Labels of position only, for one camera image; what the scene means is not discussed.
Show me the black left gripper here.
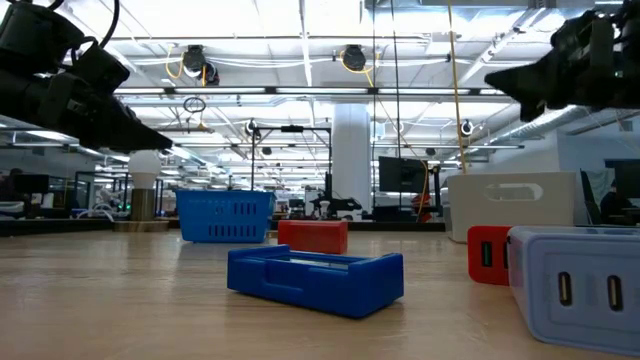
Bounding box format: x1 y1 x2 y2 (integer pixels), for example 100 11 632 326
0 69 174 154

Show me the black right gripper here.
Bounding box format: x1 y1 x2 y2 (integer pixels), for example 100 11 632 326
483 12 640 124

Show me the red charger block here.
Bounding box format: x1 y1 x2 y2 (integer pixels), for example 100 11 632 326
467 225 514 287
277 219 349 255

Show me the blue rectangular display case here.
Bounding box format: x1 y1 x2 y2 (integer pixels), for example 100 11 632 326
227 244 405 320

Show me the white bulb brass lamp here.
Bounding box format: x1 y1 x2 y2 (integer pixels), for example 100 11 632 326
113 149 170 233

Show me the black monitor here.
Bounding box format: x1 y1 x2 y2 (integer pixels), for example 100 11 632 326
378 156 429 194
613 159 640 200

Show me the blue slotted plastic basket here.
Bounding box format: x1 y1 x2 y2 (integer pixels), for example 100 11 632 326
175 188 276 245

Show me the white plastic storage bin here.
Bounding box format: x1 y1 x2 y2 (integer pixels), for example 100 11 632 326
447 172 577 244

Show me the person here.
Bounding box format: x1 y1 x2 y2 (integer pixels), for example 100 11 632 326
599 178 639 226

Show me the white building column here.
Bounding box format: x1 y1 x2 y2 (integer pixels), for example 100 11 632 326
332 103 372 211

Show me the light blue charger block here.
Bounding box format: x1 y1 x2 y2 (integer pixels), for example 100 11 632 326
506 225 640 357

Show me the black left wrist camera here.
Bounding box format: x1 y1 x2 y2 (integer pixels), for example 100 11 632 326
69 42 131 96

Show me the yellow hanging cable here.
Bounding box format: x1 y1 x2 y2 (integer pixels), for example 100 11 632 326
446 0 469 175

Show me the ceiling cable reel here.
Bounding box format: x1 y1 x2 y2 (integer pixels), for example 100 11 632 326
342 44 368 72
182 44 220 86

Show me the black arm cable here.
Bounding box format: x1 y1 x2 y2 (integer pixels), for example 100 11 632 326
99 0 121 49

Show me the black frame stand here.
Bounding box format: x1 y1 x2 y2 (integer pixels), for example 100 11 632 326
251 125 333 191

